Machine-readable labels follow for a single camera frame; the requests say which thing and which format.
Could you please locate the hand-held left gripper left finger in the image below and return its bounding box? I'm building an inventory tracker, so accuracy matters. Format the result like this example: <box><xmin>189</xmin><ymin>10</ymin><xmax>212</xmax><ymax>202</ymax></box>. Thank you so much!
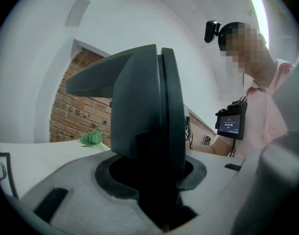
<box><xmin>94</xmin><ymin>153</ymin><xmax>141</xmax><ymax>201</ymax></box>

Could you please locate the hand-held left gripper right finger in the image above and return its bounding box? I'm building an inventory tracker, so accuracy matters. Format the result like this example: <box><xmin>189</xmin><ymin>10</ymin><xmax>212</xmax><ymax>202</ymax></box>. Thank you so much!
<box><xmin>176</xmin><ymin>155</ymin><xmax>207</xmax><ymax>191</ymax></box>

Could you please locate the dark grey plastic device housing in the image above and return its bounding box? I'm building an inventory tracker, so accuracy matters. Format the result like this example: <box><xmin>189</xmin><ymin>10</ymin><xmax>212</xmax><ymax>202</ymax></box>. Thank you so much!
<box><xmin>65</xmin><ymin>44</ymin><xmax>187</xmax><ymax>230</ymax></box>

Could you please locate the person's right forearm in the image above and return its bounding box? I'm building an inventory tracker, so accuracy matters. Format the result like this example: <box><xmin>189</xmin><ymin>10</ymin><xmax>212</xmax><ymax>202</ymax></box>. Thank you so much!
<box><xmin>198</xmin><ymin>135</ymin><xmax>236</xmax><ymax>158</ymax></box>

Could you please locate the green artificial plant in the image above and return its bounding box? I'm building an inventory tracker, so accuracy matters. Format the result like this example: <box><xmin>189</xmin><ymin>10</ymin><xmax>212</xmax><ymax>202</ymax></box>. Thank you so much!
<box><xmin>79</xmin><ymin>129</ymin><xmax>106</xmax><ymax>153</ymax></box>

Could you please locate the black chest-mounted screen device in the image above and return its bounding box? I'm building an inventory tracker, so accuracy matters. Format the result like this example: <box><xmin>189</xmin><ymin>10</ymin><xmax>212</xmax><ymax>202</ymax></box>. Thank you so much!
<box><xmin>214</xmin><ymin>100</ymin><xmax>249</xmax><ymax>141</ymax></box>

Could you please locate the pink shirt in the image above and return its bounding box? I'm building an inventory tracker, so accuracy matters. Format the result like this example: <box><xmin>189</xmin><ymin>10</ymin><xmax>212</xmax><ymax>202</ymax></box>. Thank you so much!
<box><xmin>234</xmin><ymin>59</ymin><xmax>296</xmax><ymax>159</ymax></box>

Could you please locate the person's head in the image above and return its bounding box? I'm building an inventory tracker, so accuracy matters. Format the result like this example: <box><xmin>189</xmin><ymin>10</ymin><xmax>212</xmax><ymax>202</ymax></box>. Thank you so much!
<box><xmin>218</xmin><ymin>22</ymin><xmax>275</xmax><ymax>79</ymax></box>

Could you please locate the long ceiling tube light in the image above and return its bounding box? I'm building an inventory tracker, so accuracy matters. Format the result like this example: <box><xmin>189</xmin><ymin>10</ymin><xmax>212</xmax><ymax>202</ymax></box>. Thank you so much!
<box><xmin>246</xmin><ymin>0</ymin><xmax>270</xmax><ymax>50</ymax></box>

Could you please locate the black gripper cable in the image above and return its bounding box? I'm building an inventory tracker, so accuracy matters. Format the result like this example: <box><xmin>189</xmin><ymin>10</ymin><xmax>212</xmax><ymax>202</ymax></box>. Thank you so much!
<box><xmin>186</xmin><ymin>124</ymin><xmax>194</xmax><ymax>147</ymax></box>

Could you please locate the black device cable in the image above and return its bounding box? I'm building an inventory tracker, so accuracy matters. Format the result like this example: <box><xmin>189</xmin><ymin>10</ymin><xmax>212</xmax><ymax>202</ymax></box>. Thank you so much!
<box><xmin>228</xmin><ymin>138</ymin><xmax>237</xmax><ymax>158</ymax></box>

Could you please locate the black head-mounted camera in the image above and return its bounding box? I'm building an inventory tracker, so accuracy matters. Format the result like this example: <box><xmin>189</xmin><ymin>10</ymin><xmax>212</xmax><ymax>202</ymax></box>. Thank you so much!
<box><xmin>204</xmin><ymin>20</ymin><xmax>222</xmax><ymax>44</ymax></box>

